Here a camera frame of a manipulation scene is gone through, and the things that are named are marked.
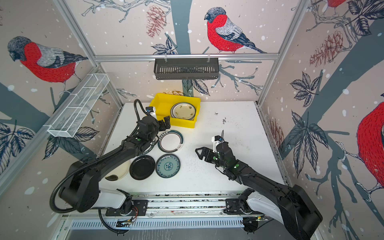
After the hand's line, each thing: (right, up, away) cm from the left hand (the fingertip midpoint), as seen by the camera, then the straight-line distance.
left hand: (161, 117), depth 84 cm
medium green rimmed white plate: (+2, -16, +14) cm, 22 cm away
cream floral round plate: (+10, +5, +29) cm, 31 cm away
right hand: (+21, -20, -3) cm, 29 cm away
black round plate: (-12, -30, +2) cm, 32 cm away
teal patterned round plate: (+3, -29, +4) cm, 30 cm away
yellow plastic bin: (-7, +12, +34) cm, 37 cm away
